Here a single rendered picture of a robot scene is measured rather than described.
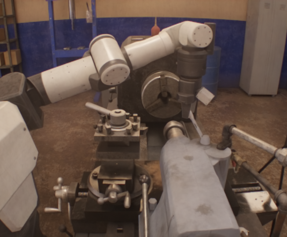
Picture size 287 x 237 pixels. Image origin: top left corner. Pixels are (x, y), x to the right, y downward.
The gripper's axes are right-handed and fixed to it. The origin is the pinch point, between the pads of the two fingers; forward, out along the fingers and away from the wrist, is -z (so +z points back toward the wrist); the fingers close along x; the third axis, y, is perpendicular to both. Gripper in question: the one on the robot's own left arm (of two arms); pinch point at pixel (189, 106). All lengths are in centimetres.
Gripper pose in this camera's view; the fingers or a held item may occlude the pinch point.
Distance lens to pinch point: 84.6
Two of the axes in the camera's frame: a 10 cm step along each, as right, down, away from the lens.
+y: 8.7, 2.1, -4.5
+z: 0.0, -9.1, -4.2
